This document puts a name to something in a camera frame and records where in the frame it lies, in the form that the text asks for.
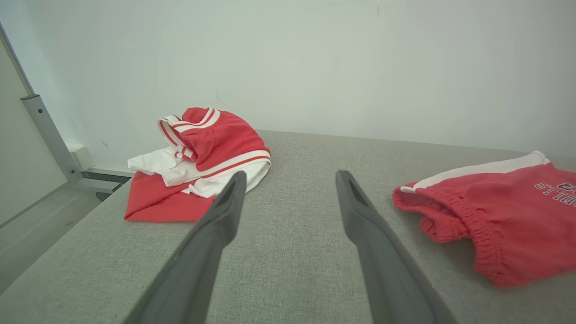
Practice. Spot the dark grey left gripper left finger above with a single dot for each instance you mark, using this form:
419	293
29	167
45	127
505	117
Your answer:
193	274

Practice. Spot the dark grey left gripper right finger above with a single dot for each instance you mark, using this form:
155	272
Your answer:
391	279

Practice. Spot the red shorts with white stripe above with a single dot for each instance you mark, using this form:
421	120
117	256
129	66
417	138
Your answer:
508	216

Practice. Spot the red and white jersey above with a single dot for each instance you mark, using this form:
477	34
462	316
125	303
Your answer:
216	139

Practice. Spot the white partition panel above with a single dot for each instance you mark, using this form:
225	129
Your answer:
22	157

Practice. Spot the white wall baseboard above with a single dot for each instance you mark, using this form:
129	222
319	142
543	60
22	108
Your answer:
112	170

